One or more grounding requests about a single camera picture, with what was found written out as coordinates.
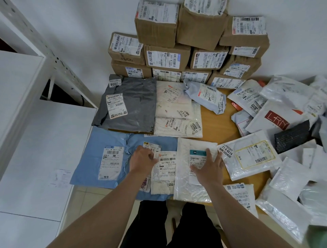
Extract person's right hand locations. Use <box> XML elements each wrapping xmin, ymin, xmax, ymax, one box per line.
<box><xmin>190</xmin><ymin>149</ymin><xmax>224</xmax><ymax>187</ymax></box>

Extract person's left hand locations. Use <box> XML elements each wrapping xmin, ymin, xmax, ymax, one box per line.
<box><xmin>129</xmin><ymin>145</ymin><xmax>159</xmax><ymax>177</ymax></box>

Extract white mailer teal label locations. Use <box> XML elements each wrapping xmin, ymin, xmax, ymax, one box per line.
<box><xmin>173</xmin><ymin>138</ymin><xmax>218</xmax><ymax>204</ymax></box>

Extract white pouch wide barcode label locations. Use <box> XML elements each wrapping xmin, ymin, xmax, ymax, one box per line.
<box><xmin>223</xmin><ymin>183</ymin><xmax>259</xmax><ymax>219</ymax></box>

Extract white pouch yellow framed label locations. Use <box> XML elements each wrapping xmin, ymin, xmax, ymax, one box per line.
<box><xmin>217</xmin><ymin>130</ymin><xmax>283</xmax><ymax>181</ymax></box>

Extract grey poly mailer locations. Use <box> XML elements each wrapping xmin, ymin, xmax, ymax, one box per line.
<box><xmin>92</xmin><ymin>74</ymin><xmax>157</xmax><ymax>133</ymax></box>

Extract smooth light blue mailer package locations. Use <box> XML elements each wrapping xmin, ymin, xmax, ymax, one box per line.
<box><xmin>69</xmin><ymin>126</ymin><xmax>133</xmax><ymax>189</ymax></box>

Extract cream mailer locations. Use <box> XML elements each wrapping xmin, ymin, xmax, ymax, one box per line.
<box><xmin>155</xmin><ymin>80</ymin><xmax>192</xmax><ymax>120</ymax></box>

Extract light blue-grey soft parcel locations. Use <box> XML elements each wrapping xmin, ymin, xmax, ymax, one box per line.
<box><xmin>184</xmin><ymin>79</ymin><xmax>227</xmax><ymax>115</ymax></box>

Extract black bubble mailer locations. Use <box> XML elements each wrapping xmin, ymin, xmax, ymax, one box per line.
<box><xmin>275</xmin><ymin>120</ymin><xmax>311</xmax><ymax>154</ymax></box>

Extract tall brown box double label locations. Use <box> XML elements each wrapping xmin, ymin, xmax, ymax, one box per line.
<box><xmin>152</xmin><ymin>68</ymin><xmax>182</xmax><ymax>82</ymax></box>

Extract INS BAHA cardboard box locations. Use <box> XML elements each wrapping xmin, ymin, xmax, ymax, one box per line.
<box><xmin>111</xmin><ymin>60</ymin><xmax>153</xmax><ymax>78</ymax></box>

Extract pile of white mailers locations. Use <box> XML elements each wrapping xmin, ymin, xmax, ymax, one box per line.
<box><xmin>227</xmin><ymin>74</ymin><xmax>327</xmax><ymax>151</ymax></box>

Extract brown box large label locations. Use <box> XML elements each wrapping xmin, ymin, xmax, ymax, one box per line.
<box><xmin>108</xmin><ymin>32</ymin><xmax>145</xmax><ymax>65</ymax></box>

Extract stack of cardboard boxes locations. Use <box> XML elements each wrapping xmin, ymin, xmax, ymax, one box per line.
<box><xmin>135</xmin><ymin>0</ymin><xmax>270</xmax><ymax>80</ymax></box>

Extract brown box white barcode label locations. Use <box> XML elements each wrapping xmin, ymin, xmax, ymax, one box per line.
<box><xmin>219</xmin><ymin>16</ymin><xmax>270</xmax><ymax>47</ymax></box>

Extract person's right forearm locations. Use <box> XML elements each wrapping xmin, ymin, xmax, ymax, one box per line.
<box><xmin>208</xmin><ymin>181</ymin><xmax>292</xmax><ymax>248</ymax></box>

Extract person's left forearm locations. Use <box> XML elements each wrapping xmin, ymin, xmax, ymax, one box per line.
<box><xmin>47</xmin><ymin>170</ymin><xmax>146</xmax><ymax>248</ymax></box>

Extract person's black trousers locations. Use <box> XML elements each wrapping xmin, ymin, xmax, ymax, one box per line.
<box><xmin>120</xmin><ymin>200</ymin><xmax>224</xmax><ymax>248</ymax></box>

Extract wooden table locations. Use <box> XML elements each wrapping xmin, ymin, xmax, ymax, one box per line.
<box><xmin>112</xmin><ymin>78</ymin><xmax>307</xmax><ymax>243</ymax></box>

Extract white printed label sticker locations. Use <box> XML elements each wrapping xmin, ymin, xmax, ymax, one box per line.
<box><xmin>48</xmin><ymin>168</ymin><xmax>72</xmax><ymax>188</ymax></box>

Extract white metal shelf rack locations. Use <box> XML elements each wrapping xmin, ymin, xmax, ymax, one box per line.
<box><xmin>0</xmin><ymin>0</ymin><xmax>99</xmax><ymax>248</ymax></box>

